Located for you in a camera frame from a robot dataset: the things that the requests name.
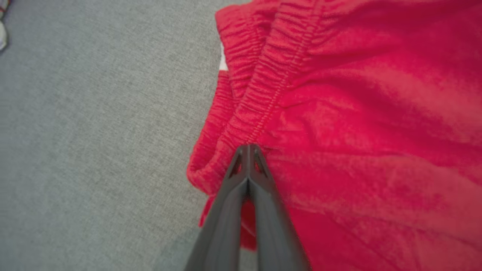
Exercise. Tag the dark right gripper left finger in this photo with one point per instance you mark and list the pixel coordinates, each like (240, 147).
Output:
(226, 218)

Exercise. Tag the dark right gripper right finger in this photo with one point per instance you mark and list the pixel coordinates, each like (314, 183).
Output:
(275, 226)

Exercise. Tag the red shorts with white stripes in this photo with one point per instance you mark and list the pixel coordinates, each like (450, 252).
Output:
(357, 131)

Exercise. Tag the red shirt with white sleeves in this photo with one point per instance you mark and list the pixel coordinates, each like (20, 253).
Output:
(2, 34)

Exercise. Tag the grey fabric sofa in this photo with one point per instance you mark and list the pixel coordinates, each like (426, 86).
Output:
(94, 150)

